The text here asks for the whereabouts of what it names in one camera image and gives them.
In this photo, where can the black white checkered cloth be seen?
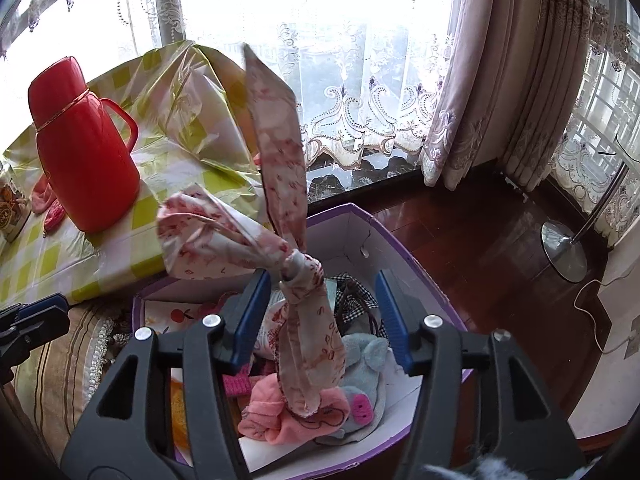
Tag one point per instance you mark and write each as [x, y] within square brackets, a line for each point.
[357, 305]

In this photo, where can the magenta sock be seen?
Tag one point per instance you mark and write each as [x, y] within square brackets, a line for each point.
[236, 382]
[54, 217]

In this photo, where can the red thermos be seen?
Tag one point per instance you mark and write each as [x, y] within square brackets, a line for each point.
[85, 160]

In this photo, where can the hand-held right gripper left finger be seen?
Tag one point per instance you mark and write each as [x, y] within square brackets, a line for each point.
[250, 315]

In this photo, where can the grey plush elephant purse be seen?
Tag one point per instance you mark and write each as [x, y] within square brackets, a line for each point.
[365, 360]

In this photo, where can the white cherry print cloth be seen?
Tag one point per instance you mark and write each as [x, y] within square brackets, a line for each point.
[170, 317]

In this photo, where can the purple cardboard box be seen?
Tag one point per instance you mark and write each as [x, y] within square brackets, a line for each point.
[350, 240]

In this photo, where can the metal floor lamp stand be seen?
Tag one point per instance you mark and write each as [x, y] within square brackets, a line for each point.
[565, 250]

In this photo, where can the pink fleece cloth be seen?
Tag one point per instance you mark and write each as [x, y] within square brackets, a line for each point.
[44, 192]

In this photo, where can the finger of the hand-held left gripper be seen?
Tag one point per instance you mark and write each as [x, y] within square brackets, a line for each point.
[45, 304]
[30, 332]

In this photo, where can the white lace curtain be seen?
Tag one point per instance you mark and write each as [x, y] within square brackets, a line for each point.
[350, 85]
[600, 110]

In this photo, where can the yellow green checkered tablecloth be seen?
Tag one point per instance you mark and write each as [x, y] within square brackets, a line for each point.
[165, 110]

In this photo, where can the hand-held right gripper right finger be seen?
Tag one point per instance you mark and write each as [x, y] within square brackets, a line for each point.
[395, 315]

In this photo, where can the pink floral cloth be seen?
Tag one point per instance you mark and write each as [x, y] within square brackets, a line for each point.
[280, 140]

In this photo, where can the striped cushion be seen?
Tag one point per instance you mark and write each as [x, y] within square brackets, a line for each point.
[55, 385]

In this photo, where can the beige drape curtain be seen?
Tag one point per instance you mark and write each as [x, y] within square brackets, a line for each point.
[525, 60]

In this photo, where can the clear plastic snack jar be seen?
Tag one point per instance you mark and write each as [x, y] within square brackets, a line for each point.
[12, 205]

